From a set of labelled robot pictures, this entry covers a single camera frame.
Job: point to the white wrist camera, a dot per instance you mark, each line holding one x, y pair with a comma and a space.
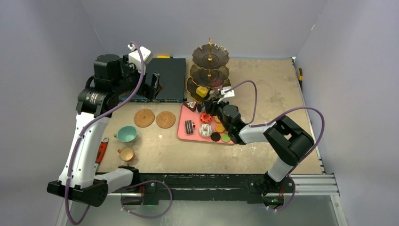
140, 61
225, 93

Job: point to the silver wrapped cupcake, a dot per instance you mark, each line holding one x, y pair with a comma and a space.
200, 108

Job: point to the chocolate cake slice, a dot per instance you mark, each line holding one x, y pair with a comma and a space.
192, 105

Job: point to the yellow black tool on wall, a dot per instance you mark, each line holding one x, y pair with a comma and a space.
300, 74

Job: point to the yellow swirl roll cake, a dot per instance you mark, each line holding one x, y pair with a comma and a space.
202, 91

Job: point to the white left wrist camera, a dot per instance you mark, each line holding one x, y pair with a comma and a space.
140, 61

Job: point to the white chocolate drizzled donut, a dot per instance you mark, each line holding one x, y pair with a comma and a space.
205, 130

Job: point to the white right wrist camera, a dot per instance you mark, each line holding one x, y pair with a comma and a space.
225, 93

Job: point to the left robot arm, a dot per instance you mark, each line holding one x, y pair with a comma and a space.
113, 77

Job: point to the yellow cracker biscuit lower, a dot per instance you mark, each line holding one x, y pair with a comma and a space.
219, 128

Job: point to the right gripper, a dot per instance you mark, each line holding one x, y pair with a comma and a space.
211, 105

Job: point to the pink serving tray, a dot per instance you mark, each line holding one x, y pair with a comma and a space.
199, 127

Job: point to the woven rattan coaster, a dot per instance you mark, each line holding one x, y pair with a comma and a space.
165, 119
144, 118

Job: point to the woven rattan coaster right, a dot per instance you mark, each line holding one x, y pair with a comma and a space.
165, 119

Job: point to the green macaron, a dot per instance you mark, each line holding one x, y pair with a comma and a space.
225, 138

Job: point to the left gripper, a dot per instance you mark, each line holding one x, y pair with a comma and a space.
148, 91

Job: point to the teal teacup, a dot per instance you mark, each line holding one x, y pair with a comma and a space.
126, 134

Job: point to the layered chocolate cake bar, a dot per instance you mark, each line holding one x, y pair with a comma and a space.
189, 127

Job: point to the three-tier dark cake stand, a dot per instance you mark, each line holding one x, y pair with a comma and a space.
209, 69

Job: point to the woven rattan coaster left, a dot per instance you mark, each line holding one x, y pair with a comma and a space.
144, 118

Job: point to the copper teacup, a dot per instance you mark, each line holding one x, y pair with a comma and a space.
126, 154

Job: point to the blue network switch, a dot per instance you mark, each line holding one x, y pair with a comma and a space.
172, 73

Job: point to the red handled tool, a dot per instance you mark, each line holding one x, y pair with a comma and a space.
101, 150

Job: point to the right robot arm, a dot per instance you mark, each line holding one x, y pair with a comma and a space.
290, 142

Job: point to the black chocolate cookie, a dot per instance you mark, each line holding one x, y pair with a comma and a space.
215, 136

